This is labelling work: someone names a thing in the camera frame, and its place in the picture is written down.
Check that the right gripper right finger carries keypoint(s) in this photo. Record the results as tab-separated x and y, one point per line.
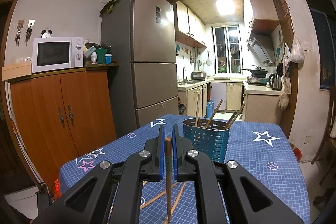
226	192

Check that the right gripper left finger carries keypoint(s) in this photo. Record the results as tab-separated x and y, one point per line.
110	193

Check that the wooden chopstick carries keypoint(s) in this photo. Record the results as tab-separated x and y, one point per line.
147	203
230	121
197	110
239	112
215	111
168	158
176	202

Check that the kitchen window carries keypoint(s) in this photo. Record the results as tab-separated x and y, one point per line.
228	49

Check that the blue star tablecloth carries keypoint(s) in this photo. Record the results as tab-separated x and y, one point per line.
261	148

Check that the teal perforated utensil holder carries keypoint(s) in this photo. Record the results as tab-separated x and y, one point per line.
211	140

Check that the blue gas cylinder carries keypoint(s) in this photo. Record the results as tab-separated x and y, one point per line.
210	109

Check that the orange wooden cabinet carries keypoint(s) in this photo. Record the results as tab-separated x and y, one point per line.
59	115

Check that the wooden chair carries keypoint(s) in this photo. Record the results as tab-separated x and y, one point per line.
327	139

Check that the electric kettle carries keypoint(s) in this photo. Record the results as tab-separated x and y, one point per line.
275	82

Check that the black wok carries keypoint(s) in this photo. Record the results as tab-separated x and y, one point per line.
257	72

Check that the white medicine bottle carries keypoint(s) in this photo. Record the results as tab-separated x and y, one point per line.
94	58

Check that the green container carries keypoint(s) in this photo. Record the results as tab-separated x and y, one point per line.
101	52

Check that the range hood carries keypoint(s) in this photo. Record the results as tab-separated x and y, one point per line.
262	47

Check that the white microwave oven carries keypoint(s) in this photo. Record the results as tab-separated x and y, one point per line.
56	53

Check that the white plastic bag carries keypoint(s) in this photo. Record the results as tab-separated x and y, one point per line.
297	53

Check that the cardboard box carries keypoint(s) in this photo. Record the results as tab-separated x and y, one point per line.
14	71

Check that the grey refrigerator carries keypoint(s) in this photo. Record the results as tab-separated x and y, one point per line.
141	36

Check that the dark window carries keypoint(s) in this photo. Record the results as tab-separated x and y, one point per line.
323	14

